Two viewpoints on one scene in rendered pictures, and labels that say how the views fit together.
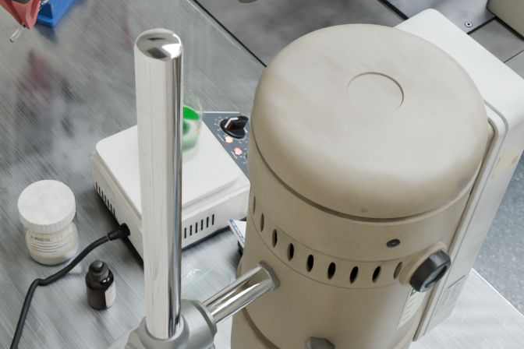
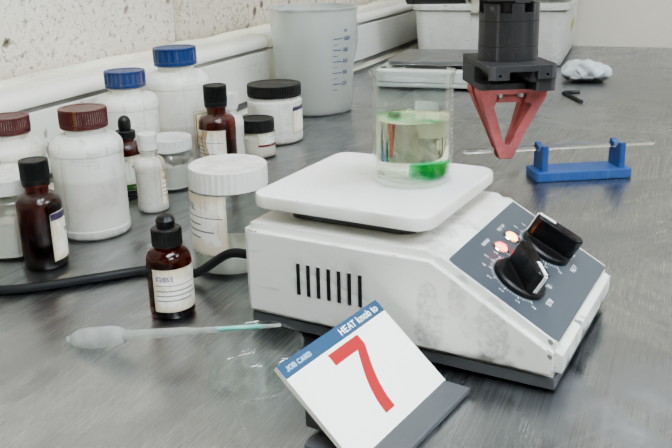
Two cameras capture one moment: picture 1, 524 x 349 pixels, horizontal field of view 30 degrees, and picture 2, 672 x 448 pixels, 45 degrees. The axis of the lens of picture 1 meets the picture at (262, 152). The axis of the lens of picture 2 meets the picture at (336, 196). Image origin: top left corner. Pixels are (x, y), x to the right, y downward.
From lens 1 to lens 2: 0.89 m
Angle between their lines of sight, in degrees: 63
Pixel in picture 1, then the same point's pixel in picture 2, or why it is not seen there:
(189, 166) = (386, 191)
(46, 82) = not seen: hidden behind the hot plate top
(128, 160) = (341, 166)
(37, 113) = not seen: hidden behind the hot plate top
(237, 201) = (408, 280)
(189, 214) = (320, 241)
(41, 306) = (131, 283)
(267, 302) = not seen: outside the picture
